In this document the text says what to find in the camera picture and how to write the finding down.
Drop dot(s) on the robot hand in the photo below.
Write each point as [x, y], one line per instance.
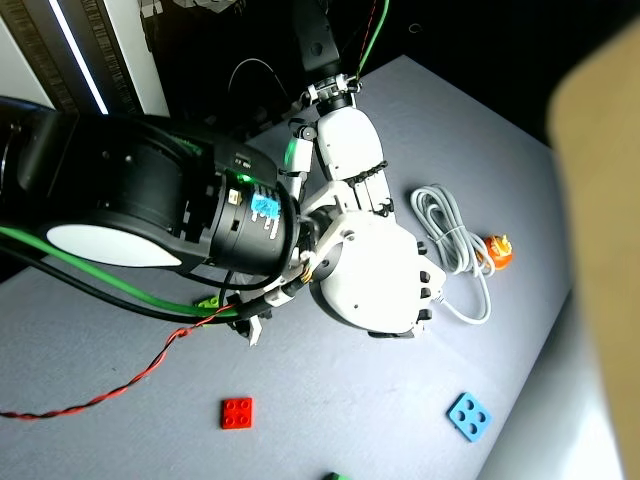
[380, 280]
[350, 145]

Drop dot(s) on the orange round toy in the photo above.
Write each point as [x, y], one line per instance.
[497, 252]

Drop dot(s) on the grey table cloth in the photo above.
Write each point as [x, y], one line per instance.
[350, 400]

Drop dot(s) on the blue block with four holes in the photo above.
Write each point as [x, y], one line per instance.
[470, 417]

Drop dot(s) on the light green building plate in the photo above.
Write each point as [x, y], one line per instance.
[207, 301]

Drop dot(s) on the red building plate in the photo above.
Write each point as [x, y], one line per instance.
[237, 413]

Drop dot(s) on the dark green block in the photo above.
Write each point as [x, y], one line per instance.
[336, 476]

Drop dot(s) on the tan blurred board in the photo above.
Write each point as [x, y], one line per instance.
[600, 250]

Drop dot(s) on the white cabinet panel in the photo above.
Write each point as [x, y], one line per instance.
[132, 60]

